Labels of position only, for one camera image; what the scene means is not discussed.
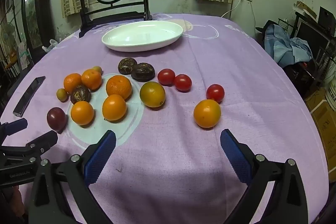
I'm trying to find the black monitor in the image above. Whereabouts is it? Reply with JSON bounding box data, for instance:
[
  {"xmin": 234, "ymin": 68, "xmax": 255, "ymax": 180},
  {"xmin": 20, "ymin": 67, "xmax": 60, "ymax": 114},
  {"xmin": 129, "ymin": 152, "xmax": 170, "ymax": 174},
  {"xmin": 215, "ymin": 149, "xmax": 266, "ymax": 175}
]
[{"xmin": 295, "ymin": 21, "xmax": 330, "ymax": 56}]

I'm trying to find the white oval plate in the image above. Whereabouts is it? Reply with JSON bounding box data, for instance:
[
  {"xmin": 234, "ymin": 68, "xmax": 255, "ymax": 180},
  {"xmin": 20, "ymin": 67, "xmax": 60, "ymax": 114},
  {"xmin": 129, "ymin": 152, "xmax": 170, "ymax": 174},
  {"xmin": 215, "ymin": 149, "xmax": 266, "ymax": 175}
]
[{"xmin": 101, "ymin": 20, "xmax": 184, "ymax": 52}]

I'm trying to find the white bucket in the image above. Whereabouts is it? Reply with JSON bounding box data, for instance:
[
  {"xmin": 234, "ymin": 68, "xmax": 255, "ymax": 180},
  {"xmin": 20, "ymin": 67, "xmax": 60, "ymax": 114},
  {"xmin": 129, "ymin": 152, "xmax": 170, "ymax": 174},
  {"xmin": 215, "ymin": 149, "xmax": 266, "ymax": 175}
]
[{"xmin": 325, "ymin": 80, "xmax": 336, "ymax": 111}]

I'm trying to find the small orange mandarin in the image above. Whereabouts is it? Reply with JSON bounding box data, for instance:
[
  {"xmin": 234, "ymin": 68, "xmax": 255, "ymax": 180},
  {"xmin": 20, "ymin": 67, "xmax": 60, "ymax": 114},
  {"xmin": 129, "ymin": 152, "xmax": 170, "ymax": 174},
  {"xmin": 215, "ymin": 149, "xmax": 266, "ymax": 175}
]
[
  {"xmin": 81, "ymin": 69, "xmax": 102, "ymax": 91},
  {"xmin": 63, "ymin": 73, "xmax": 82, "ymax": 93}
]

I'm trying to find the black smartphone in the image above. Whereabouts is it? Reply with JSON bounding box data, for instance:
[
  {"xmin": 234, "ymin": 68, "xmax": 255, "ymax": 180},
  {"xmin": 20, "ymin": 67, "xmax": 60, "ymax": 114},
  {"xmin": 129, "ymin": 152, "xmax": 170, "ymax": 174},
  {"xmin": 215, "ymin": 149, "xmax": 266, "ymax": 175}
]
[{"xmin": 13, "ymin": 76, "xmax": 46, "ymax": 117}]

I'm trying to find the green-tinged orange citrus fruit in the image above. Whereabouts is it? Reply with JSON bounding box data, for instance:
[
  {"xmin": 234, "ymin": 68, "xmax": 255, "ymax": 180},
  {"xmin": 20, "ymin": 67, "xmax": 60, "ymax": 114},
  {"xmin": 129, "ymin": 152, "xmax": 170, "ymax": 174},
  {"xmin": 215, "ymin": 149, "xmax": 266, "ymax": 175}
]
[{"xmin": 140, "ymin": 81, "xmax": 166, "ymax": 108}]

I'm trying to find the purple tablecloth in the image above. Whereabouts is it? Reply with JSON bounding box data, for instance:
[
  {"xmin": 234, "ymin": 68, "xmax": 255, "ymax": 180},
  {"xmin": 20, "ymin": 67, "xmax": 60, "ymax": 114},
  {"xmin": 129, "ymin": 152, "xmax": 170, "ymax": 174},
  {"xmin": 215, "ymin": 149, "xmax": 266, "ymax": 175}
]
[{"xmin": 0, "ymin": 13, "xmax": 328, "ymax": 224}]

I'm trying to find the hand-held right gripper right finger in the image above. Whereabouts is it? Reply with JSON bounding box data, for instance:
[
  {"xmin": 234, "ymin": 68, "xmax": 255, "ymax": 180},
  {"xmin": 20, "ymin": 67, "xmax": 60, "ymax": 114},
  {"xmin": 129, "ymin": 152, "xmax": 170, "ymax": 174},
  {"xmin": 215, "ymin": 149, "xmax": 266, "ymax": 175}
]
[{"xmin": 220, "ymin": 129, "xmax": 309, "ymax": 224}]

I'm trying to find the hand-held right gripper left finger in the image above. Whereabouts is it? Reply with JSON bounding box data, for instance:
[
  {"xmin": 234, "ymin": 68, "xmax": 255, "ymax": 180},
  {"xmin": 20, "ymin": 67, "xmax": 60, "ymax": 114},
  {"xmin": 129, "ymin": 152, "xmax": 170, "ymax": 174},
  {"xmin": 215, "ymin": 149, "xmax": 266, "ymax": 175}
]
[{"xmin": 28, "ymin": 130, "xmax": 117, "ymax": 224}]

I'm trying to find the white cable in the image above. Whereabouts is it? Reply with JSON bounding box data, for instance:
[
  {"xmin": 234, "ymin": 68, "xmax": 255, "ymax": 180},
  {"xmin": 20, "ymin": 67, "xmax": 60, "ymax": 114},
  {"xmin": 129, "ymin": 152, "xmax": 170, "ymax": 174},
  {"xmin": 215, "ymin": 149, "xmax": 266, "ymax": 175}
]
[{"xmin": 220, "ymin": 0, "xmax": 242, "ymax": 18}]

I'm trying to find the dark purple plum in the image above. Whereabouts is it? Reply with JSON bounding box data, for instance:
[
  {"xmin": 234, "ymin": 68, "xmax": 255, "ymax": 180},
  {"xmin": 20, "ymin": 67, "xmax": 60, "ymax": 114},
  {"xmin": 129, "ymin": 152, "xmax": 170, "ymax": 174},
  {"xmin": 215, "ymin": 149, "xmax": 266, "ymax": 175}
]
[{"xmin": 47, "ymin": 107, "xmax": 67, "ymax": 131}]

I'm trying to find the white plastic bag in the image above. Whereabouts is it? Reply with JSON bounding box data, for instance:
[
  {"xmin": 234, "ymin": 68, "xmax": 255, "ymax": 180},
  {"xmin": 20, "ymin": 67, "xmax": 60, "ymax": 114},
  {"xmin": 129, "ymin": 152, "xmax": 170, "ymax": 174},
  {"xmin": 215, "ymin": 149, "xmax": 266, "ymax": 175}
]
[{"xmin": 42, "ymin": 39, "xmax": 62, "ymax": 52}]

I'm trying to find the black speaker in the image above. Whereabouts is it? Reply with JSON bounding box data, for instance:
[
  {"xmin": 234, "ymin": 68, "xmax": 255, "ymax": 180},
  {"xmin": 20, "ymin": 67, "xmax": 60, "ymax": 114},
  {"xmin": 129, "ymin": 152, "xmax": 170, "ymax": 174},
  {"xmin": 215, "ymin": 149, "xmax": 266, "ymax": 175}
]
[{"xmin": 318, "ymin": 6, "xmax": 336, "ymax": 37}]

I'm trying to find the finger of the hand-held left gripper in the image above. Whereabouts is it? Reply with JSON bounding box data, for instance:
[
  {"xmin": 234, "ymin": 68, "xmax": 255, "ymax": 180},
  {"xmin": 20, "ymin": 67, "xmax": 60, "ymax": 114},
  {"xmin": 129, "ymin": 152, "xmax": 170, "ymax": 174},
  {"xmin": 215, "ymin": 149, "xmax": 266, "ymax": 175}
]
[
  {"xmin": 0, "ymin": 131, "xmax": 59, "ymax": 165},
  {"xmin": 0, "ymin": 118, "xmax": 28, "ymax": 145}
]

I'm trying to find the blue cloth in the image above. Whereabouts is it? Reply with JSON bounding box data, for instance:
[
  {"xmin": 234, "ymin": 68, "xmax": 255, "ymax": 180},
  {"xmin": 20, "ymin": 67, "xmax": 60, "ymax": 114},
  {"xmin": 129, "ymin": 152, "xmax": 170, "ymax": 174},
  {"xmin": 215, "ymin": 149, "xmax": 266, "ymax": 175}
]
[{"xmin": 265, "ymin": 23, "xmax": 313, "ymax": 68}]

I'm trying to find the red cherry tomato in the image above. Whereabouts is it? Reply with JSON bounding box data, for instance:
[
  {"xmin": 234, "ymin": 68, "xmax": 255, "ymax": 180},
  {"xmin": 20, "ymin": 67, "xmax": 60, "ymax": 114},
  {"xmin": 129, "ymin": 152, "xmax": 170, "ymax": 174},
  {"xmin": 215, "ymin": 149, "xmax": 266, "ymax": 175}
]
[
  {"xmin": 206, "ymin": 84, "xmax": 225, "ymax": 103},
  {"xmin": 174, "ymin": 74, "xmax": 192, "ymax": 92},
  {"xmin": 157, "ymin": 69, "xmax": 176, "ymax": 86}
]

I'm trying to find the large orange mandarin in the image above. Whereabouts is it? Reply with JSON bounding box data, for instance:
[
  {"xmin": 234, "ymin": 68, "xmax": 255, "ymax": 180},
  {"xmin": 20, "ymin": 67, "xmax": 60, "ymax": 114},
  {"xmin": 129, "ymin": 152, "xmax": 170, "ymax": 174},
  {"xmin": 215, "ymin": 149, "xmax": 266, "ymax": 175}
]
[{"xmin": 106, "ymin": 75, "xmax": 132, "ymax": 101}]

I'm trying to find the smooth orange citrus fruit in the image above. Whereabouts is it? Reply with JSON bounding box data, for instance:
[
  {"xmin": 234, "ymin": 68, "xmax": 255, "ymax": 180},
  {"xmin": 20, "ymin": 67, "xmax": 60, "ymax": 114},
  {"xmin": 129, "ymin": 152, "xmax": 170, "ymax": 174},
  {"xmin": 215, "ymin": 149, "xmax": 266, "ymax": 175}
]
[
  {"xmin": 194, "ymin": 99, "xmax": 221, "ymax": 128},
  {"xmin": 71, "ymin": 101, "xmax": 95, "ymax": 125},
  {"xmin": 102, "ymin": 94, "xmax": 127, "ymax": 122}
]

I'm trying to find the flat cardboard box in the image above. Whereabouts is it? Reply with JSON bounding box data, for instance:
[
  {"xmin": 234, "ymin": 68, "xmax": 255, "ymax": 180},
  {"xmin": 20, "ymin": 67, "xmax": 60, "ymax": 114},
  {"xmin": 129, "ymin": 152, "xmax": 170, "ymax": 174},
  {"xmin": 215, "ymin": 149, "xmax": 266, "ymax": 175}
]
[{"xmin": 293, "ymin": 1, "xmax": 318, "ymax": 18}]

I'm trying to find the dark brown round fruit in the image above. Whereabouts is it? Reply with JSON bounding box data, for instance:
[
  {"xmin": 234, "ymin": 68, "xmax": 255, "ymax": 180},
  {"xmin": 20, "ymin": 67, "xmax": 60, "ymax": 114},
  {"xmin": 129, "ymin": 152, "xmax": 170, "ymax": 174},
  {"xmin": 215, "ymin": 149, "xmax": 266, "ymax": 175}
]
[
  {"xmin": 131, "ymin": 63, "xmax": 155, "ymax": 82},
  {"xmin": 118, "ymin": 58, "xmax": 138, "ymax": 75},
  {"xmin": 70, "ymin": 85, "xmax": 91, "ymax": 104}
]

